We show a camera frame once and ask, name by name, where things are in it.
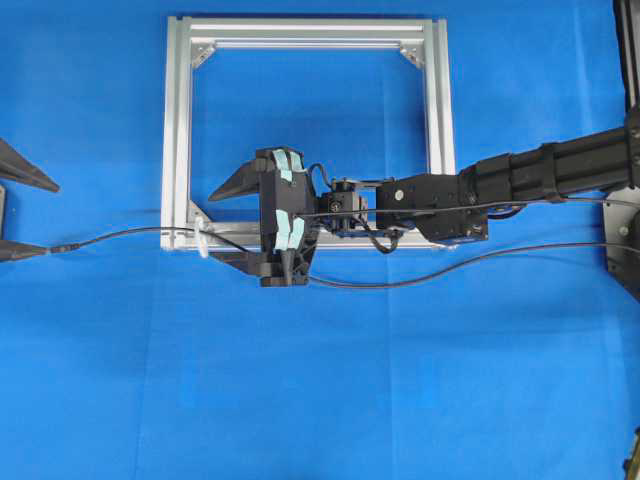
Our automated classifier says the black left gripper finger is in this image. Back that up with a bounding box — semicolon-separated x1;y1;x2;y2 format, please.
0;239;49;262
0;139;60;193

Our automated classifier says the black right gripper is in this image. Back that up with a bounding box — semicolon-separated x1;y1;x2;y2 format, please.
208;147;318;287

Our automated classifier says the black USB wire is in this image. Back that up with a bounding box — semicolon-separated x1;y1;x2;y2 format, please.
48;199;640;290

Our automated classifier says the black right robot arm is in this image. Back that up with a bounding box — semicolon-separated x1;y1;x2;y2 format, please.
209;108;639;287

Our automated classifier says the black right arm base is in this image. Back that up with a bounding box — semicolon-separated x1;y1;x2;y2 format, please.
603;1;639;298

